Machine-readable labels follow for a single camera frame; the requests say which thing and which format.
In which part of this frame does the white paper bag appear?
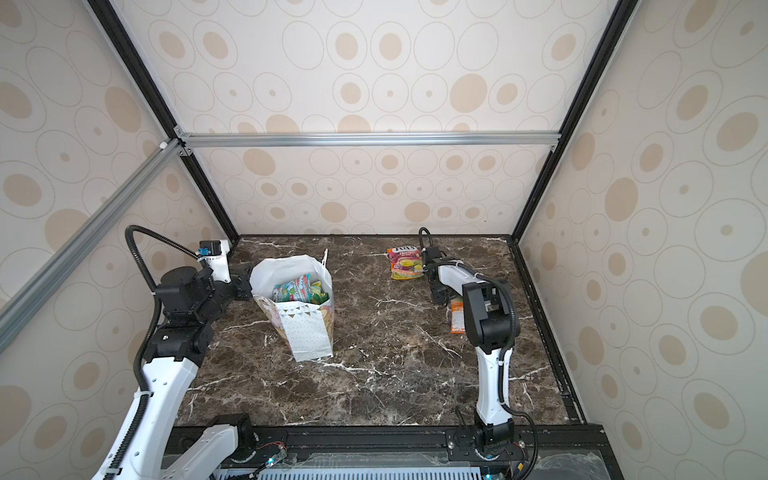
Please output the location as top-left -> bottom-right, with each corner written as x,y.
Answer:
251,255 -> 334,362

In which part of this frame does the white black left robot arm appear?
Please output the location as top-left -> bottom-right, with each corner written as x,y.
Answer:
95,266 -> 257,479

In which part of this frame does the black corner frame post right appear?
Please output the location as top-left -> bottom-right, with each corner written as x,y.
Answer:
510,0 -> 639,245

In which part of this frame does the silver aluminium left rail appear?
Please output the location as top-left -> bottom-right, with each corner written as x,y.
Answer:
1,139 -> 181,350

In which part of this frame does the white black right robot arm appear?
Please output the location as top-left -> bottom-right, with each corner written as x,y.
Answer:
421,245 -> 520,457

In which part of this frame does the silver aluminium rail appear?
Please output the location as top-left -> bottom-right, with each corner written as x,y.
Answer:
1,139 -> 181,350
181,131 -> 561,148

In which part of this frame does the black corner frame post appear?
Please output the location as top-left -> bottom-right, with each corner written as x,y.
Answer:
510,0 -> 639,245
87,0 -> 240,243

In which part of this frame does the silver aluminium back rail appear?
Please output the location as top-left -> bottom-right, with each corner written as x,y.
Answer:
181,131 -> 561,148

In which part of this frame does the orange Fox's candy bag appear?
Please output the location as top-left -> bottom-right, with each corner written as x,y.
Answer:
448,297 -> 466,334

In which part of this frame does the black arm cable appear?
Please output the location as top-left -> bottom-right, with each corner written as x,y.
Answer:
101,224 -> 202,480
417,226 -> 540,480

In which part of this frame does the Fox's mint blossom candy bag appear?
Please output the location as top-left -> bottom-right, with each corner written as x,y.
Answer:
272,274 -> 330,305

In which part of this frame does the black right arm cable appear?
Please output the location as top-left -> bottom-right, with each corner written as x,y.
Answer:
417,226 -> 540,480

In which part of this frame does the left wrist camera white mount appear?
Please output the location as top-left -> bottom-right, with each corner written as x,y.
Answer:
198,240 -> 231,283

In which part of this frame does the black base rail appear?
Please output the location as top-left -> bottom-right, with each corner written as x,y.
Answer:
209,424 -> 623,479

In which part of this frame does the Fox's fruits candy bag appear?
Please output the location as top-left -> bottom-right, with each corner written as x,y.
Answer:
387,246 -> 424,280

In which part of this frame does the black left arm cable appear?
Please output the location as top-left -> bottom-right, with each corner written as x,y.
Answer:
101,224 -> 202,480

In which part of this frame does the black corner frame post left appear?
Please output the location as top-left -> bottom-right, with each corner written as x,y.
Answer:
87,0 -> 240,243

